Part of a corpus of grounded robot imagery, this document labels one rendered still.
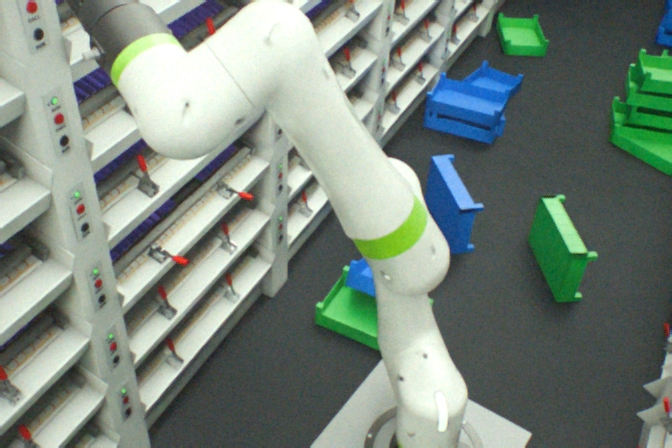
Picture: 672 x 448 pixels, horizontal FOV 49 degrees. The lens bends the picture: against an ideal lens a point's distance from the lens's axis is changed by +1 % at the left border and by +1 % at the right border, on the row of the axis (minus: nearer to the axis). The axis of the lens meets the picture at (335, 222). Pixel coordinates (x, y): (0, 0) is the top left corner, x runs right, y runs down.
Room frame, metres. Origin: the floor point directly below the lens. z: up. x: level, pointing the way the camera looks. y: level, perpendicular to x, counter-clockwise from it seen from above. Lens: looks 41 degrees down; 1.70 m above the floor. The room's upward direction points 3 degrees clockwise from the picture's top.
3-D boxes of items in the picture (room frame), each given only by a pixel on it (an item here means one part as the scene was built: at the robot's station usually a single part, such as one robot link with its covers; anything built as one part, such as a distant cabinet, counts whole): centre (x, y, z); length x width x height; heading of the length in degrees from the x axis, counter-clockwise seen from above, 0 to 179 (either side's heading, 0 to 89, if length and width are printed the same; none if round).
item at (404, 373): (0.87, -0.20, 0.49); 0.16 x 0.13 x 0.19; 14
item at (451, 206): (2.00, -0.40, 0.10); 0.30 x 0.08 x 0.20; 15
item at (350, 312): (1.52, -0.13, 0.04); 0.30 x 0.20 x 0.08; 65
